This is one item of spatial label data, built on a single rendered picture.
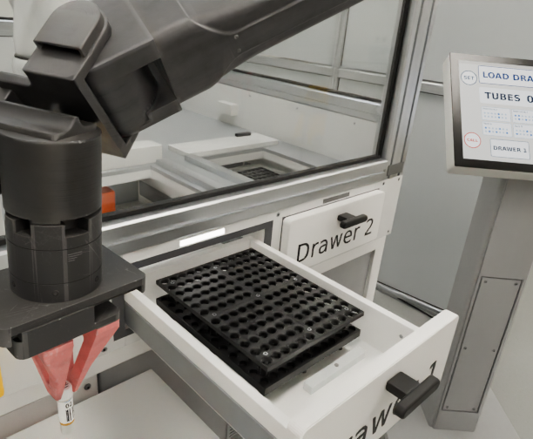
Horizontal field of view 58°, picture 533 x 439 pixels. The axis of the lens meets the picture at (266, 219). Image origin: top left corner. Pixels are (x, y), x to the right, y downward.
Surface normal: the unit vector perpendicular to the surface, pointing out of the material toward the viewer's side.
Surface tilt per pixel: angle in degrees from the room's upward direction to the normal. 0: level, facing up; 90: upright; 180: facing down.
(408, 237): 90
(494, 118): 50
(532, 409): 0
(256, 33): 119
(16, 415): 90
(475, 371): 90
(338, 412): 90
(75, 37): 42
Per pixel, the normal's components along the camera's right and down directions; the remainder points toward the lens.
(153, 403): 0.08, -0.91
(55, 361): 0.65, 0.66
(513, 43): -0.65, 0.25
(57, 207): 0.39, 0.42
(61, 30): -0.11, -0.43
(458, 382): -0.01, 0.39
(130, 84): 0.81, 0.49
